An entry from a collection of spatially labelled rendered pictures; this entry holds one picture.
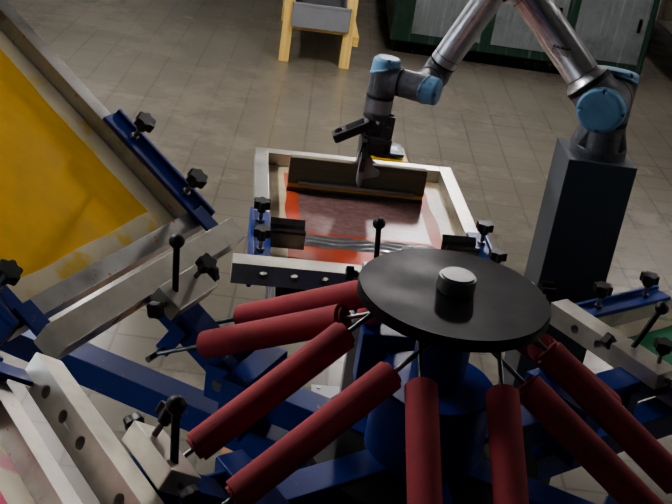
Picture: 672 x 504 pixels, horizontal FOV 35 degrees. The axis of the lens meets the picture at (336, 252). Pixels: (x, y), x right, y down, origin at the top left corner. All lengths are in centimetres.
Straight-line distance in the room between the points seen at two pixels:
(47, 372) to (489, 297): 69
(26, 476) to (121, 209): 81
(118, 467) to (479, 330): 56
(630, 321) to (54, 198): 134
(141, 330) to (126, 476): 262
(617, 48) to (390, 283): 699
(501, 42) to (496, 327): 686
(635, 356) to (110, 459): 111
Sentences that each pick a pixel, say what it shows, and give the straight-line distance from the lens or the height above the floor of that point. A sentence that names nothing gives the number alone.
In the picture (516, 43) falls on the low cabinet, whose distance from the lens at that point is 841.
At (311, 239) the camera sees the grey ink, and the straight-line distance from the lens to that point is 263.
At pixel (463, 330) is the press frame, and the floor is 132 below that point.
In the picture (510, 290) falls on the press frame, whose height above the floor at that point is 132.
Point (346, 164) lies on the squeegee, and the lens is 290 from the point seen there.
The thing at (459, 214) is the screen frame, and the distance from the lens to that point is 285.
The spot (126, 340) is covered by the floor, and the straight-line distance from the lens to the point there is 398.
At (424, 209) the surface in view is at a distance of 294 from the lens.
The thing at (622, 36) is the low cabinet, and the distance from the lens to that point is 856.
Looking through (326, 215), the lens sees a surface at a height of 95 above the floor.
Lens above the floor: 207
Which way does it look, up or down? 25 degrees down
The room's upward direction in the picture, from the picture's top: 9 degrees clockwise
